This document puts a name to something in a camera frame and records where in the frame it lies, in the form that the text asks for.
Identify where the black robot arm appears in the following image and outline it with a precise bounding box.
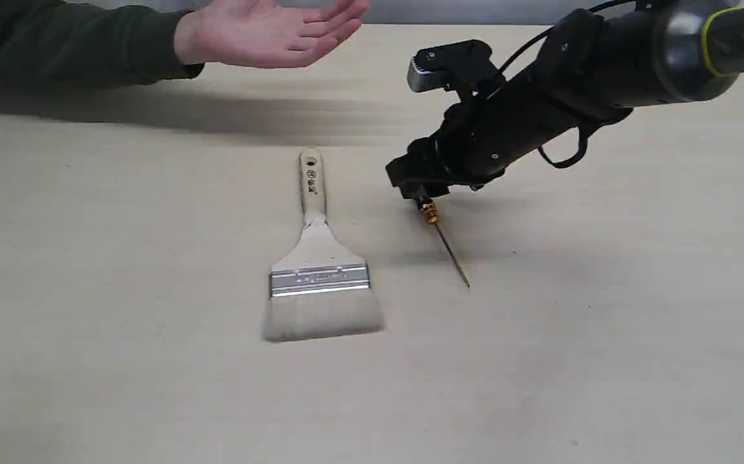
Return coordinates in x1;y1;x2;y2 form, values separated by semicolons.
385;1;744;206

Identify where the black gold precision screwdriver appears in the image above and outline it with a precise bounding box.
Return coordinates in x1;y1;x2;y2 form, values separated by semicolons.
417;197;471;289

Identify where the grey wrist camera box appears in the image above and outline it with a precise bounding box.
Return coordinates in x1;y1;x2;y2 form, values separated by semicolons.
406;39;497;94

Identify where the dark green sleeved forearm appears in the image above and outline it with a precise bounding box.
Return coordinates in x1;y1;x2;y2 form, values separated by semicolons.
0;1;204;88

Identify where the person's open bare hand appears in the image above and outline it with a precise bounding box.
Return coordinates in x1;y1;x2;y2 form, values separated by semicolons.
173;1;370;70

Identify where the wide white bristle paintbrush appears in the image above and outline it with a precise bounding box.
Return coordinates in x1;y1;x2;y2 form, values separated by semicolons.
262;147;385;343

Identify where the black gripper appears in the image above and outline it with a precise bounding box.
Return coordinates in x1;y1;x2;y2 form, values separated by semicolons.
386;80;578;202

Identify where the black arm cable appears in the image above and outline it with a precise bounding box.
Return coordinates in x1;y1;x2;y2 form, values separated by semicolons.
497;0;643;169

